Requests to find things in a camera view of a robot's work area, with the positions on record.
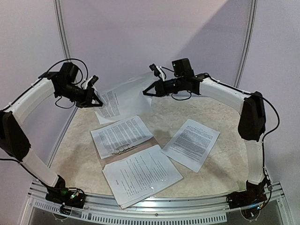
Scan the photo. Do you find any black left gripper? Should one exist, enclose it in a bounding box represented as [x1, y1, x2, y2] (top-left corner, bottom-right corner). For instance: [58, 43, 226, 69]
[56, 82, 103, 108]

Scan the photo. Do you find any white dense text sheet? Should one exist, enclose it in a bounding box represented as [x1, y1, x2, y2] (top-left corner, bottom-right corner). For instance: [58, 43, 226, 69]
[90, 115, 153, 149]

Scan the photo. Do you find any white agreement sheet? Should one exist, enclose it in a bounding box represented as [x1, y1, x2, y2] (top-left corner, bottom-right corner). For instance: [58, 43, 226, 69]
[94, 72, 155, 124]
[161, 119, 220, 173]

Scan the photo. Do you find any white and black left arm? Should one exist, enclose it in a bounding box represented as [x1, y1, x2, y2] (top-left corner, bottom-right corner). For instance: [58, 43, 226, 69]
[0, 59, 103, 203]

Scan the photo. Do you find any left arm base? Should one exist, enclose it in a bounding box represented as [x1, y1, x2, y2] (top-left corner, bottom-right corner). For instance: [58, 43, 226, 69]
[42, 176, 86, 209]

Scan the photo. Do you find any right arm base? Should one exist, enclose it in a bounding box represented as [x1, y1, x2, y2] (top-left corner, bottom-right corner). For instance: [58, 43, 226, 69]
[226, 178, 272, 209]

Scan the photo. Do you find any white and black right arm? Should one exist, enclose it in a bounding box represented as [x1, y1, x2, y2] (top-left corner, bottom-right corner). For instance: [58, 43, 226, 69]
[142, 59, 266, 204]

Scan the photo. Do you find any metal folder clip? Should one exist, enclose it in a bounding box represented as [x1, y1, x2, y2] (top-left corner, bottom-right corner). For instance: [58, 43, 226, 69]
[112, 144, 136, 155]

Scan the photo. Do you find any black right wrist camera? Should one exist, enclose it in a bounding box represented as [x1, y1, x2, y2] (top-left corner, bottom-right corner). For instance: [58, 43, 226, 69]
[149, 64, 166, 81]

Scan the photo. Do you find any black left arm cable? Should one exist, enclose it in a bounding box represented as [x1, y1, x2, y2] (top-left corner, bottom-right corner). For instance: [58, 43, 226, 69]
[38, 58, 90, 108]

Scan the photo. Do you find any aluminium front rail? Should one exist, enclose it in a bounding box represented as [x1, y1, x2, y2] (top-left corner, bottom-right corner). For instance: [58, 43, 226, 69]
[20, 181, 293, 225]

